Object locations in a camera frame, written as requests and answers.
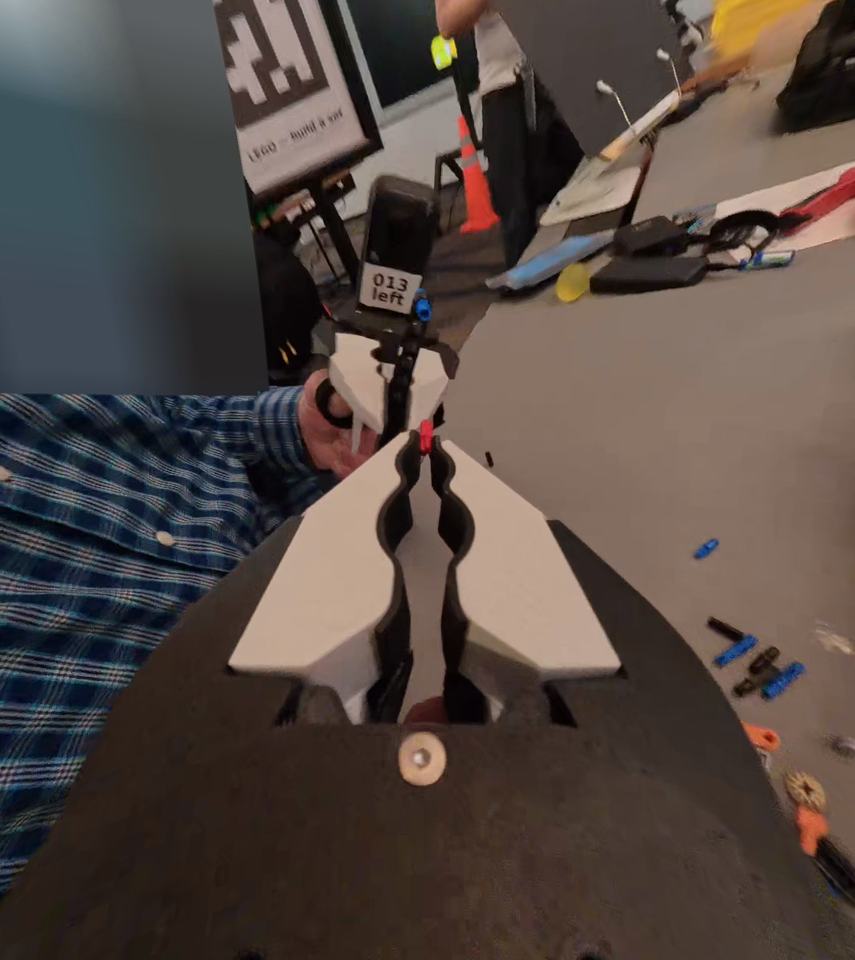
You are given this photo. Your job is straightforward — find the black power bank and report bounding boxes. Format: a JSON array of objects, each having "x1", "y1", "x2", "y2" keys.
[{"x1": 588, "y1": 256, "x2": 710, "y2": 295}]

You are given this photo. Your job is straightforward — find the blue flat case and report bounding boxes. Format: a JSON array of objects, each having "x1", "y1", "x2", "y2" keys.
[{"x1": 486, "y1": 228, "x2": 616, "y2": 292}]

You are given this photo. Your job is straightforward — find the orange traffic cone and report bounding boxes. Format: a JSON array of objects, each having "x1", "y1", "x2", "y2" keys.
[{"x1": 457, "y1": 114, "x2": 501, "y2": 234}]

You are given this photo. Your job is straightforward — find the black toy beam assembly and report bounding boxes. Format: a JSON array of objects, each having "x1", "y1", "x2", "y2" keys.
[{"x1": 378, "y1": 288, "x2": 432, "y2": 451}]

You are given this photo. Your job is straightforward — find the black board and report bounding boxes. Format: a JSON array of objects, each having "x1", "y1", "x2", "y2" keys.
[{"x1": 491, "y1": 0, "x2": 687, "y2": 155}]

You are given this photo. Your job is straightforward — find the framed black-white pattern poster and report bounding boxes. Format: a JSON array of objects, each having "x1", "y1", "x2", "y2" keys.
[{"x1": 213, "y1": 0, "x2": 385, "y2": 200}]

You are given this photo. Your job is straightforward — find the white blue-edged sheet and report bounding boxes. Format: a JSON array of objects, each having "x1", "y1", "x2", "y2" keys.
[{"x1": 697, "y1": 146, "x2": 855, "y2": 252}]

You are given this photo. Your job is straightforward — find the black wall screen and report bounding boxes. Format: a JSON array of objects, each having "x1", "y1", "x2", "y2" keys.
[{"x1": 345, "y1": 0, "x2": 474, "y2": 110}]

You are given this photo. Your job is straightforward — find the person's left hand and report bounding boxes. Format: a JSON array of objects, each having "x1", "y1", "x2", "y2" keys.
[{"x1": 298, "y1": 371, "x2": 384, "y2": 479}]

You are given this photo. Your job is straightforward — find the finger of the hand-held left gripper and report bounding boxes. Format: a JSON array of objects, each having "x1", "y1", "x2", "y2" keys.
[
  {"x1": 401, "y1": 352, "x2": 451, "y2": 435},
  {"x1": 328, "y1": 333, "x2": 393, "y2": 456}
]

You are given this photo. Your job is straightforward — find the orange black toy axle piece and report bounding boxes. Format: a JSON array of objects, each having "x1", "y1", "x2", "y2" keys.
[{"x1": 795, "y1": 806, "x2": 855, "y2": 907}]

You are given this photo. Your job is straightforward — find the black tool bag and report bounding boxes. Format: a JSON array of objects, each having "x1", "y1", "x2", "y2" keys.
[{"x1": 776, "y1": 0, "x2": 855, "y2": 132}]

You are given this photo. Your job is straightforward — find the black coiled cable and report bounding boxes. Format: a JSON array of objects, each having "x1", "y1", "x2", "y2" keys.
[{"x1": 708, "y1": 210, "x2": 781, "y2": 256}]

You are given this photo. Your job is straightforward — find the person's left forearm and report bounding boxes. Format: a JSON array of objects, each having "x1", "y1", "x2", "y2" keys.
[{"x1": 135, "y1": 386, "x2": 327, "y2": 541}]

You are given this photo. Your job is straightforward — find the stack of yellow bins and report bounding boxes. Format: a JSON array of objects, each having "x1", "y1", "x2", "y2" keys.
[{"x1": 708, "y1": 0, "x2": 800, "y2": 57}]

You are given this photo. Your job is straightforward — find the black easel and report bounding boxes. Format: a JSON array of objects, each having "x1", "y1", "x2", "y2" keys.
[{"x1": 247, "y1": 168, "x2": 369, "y2": 286}]

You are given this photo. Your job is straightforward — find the person's plaid shirt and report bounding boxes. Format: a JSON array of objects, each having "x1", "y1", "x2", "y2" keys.
[{"x1": 0, "y1": 386, "x2": 339, "y2": 950}]

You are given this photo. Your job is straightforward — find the black charger box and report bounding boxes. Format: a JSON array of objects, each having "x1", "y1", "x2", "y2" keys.
[{"x1": 613, "y1": 216, "x2": 691, "y2": 256}]

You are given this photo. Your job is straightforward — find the black backpack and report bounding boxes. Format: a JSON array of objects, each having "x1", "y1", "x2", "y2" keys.
[{"x1": 251, "y1": 225, "x2": 320, "y2": 384}]

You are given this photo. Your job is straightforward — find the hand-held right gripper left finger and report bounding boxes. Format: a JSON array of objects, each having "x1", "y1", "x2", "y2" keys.
[{"x1": 228, "y1": 435, "x2": 415, "y2": 725}]

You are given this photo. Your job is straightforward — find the white wooden book stand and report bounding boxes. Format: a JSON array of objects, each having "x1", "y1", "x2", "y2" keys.
[{"x1": 540, "y1": 48, "x2": 706, "y2": 226}]

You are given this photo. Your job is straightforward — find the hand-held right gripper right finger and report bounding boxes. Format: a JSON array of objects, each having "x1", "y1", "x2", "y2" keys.
[{"x1": 429, "y1": 437, "x2": 622, "y2": 725}]

